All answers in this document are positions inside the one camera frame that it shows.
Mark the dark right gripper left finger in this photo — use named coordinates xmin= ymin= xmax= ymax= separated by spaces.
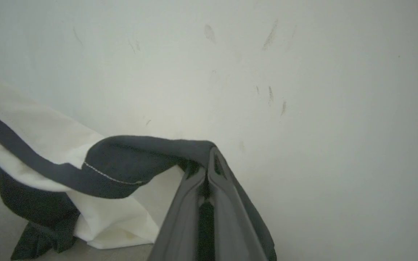
xmin=147 ymin=167 xmax=208 ymax=261

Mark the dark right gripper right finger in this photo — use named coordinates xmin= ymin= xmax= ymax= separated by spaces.
xmin=207 ymin=147 xmax=268 ymax=261

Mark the white and black t-shirt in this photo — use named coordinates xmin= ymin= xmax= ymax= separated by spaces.
xmin=0 ymin=67 xmax=277 ymax=261

